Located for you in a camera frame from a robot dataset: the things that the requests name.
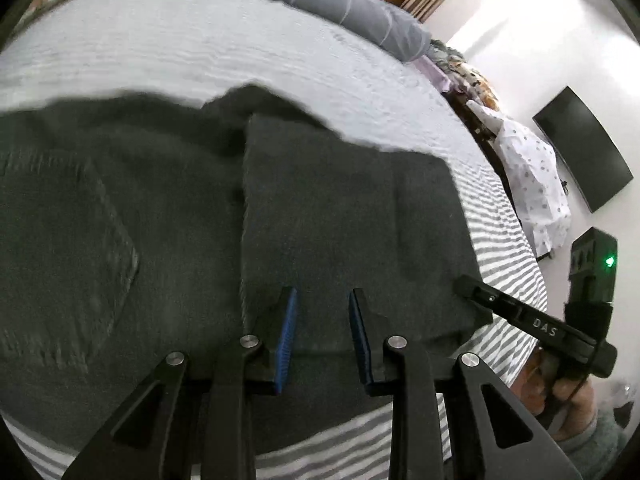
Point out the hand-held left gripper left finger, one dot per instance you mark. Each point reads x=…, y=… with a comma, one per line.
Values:
x=285, y=340

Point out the light purple cloth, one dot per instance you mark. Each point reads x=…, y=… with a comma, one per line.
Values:
x=430, y=70

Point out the person's right forearm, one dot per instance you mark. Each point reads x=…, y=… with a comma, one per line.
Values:
x=600, y=445

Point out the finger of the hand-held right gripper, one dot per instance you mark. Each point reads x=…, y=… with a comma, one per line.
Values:
x=520, y=317

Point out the person's right hand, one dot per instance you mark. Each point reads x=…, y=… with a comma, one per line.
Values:
x=577, y=405

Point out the white dotted cloth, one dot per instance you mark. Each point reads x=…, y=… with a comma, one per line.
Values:
x=535, y=185

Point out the floral blanket pile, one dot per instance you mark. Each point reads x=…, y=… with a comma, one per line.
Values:
x=465, y=75

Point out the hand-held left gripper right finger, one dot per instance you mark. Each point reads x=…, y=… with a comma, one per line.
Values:
x=361, y=340

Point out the grey white striped bed sheet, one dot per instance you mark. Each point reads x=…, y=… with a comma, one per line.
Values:
x=200, y=45

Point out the black wall television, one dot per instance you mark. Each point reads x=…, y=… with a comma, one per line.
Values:
x=585, y=150

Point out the dark grey denim pants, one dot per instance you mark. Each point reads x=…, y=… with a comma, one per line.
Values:
x=150, y=210

